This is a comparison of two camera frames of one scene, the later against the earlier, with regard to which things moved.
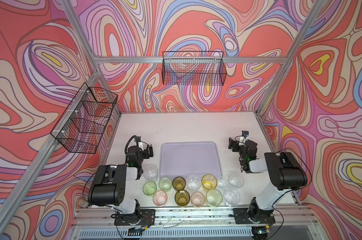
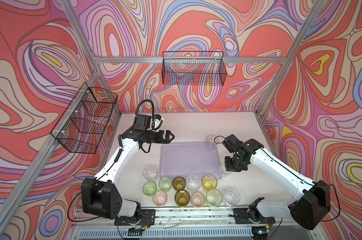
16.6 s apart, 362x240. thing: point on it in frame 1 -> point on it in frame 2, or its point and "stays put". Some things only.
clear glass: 150,172 stays put
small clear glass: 222,181 -> 223,172
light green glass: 165,184 stays put
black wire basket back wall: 193,68 stays put
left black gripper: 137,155 -> 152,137
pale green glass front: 214,197 stays put
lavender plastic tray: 185,158 stays put
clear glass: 236,180 -> 211,141
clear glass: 231,197 stays put
